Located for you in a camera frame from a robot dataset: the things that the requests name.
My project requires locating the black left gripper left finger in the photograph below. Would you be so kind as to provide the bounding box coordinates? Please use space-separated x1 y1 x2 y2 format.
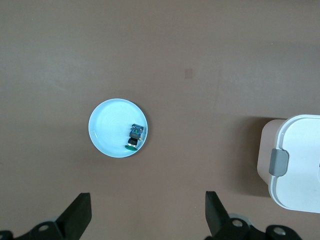
0 192 93 240

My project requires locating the light blue round plate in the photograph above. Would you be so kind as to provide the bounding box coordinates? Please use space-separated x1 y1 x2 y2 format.
87 97 149 159

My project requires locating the white lidded storage box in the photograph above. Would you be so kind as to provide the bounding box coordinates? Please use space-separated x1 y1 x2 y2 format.
256 114 320 214

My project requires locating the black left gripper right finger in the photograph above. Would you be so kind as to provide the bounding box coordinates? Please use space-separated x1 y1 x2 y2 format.
204 190 302 240

